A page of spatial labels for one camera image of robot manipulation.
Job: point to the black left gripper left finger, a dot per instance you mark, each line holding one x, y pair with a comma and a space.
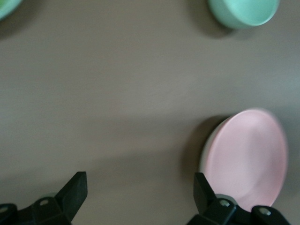
70, 194

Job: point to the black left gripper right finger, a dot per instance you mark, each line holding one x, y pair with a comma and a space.
204, 192

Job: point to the pink plate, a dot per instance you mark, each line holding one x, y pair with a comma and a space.
248, 154

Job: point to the beige bowl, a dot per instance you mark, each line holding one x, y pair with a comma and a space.
205, 152

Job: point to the light blue bowl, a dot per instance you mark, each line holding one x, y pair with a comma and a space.
243, 11

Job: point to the green plate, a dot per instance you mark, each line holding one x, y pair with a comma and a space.
7, 7

